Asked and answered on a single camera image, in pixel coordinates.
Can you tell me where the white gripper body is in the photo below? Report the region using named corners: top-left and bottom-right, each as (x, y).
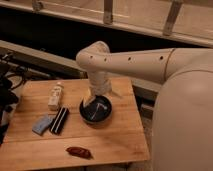
top-left (88, 71), bottom-right (112, 95)

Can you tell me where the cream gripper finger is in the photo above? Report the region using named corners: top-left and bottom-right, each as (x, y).
top-left (109, 90), bottom-right (122, 99)
top-left (83, 89), bottom-right (95, 107)

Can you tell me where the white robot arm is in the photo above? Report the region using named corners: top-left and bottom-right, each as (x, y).
top-left (76, 41), bottom-right (213, 171)

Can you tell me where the black bowl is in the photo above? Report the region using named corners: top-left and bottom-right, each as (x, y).
top-left (79, 96), bottom-right (112, 123)

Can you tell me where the white small bottle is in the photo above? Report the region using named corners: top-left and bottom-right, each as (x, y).
top-left (48, 82), bottom-right (63, 111)

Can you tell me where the black rectangular box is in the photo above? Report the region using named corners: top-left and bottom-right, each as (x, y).
top-left (50, 107), bottom-right (69, 135)

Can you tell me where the dark red snack bag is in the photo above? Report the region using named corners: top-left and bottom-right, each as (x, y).
top-left (66, 147), bottom-right (92, 159)

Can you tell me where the blue sponge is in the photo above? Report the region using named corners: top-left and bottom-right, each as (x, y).
top-left (32, 115), bottom-right (53, 135)

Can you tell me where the metal window railing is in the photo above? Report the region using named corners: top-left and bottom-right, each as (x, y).
top-left (0, 0), bottom-right (213, 48)

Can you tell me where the black equipment with cables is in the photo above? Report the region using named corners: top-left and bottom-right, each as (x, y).
top-left (0, 53), bottom-right (25, 145)

